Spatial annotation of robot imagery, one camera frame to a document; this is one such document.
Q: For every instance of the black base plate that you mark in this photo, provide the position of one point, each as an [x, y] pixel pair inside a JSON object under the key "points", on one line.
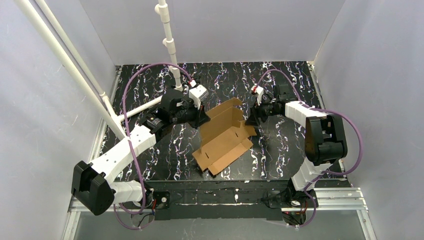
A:
{"points": [[277, 199], [157, 200]]}

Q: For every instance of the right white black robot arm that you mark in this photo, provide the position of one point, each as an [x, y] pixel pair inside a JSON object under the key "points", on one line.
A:
{"points": [[324, 140]]}

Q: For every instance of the brown cardboard box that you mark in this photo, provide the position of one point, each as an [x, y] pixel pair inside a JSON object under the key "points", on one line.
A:
{"points": [[224, 138]]}

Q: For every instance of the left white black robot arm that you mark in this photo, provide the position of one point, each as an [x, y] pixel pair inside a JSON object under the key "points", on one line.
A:
{"points": [[93, 183]]}

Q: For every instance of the black pliers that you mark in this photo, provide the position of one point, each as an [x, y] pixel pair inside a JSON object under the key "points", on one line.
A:
{"points": [[194, 80]]}

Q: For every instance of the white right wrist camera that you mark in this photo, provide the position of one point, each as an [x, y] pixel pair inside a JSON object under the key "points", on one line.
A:
{"points": [[258, 92]]}

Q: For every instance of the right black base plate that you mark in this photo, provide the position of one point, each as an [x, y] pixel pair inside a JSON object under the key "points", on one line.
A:
{"points": [[277, 199]]}

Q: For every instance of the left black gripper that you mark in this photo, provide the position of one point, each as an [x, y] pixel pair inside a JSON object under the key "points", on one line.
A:
{"points": [[197, 113]]}

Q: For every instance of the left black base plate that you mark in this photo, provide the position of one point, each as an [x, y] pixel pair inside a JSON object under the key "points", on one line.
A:
{"points": [[157, 200]]}

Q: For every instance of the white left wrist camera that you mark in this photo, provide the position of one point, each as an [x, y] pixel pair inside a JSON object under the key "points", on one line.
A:
{"points": [[198, 94]]}

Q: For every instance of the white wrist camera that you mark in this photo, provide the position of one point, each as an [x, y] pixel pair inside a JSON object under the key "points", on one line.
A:
{"points": [[198, 94], [258, 92]]}

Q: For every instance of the aluminium rail frame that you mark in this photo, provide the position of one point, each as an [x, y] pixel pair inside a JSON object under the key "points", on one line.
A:
{"points": [[276, 154]]}

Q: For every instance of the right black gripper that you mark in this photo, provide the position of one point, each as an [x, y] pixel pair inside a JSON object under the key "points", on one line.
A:
{"points": [[257, 112]]}

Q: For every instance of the white PVC pipe frame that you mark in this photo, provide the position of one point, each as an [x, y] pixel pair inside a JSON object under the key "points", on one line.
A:
{"points": [[75, 34]]}

